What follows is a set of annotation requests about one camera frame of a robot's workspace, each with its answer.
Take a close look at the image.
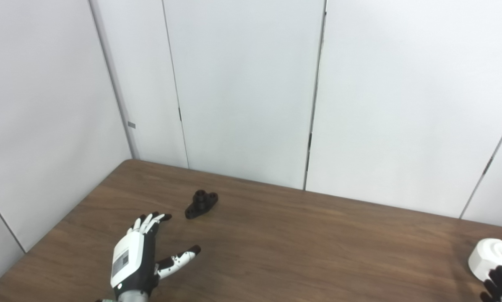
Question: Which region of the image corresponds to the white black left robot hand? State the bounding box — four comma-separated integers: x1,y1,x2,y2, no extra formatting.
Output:
110,212,201,301

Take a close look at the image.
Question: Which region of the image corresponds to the round white piece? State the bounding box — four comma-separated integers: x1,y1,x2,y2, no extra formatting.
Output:
468,238,502,281

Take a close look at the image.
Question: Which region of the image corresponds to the black flanged holder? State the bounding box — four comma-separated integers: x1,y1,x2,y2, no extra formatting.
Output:
185,190,218,220

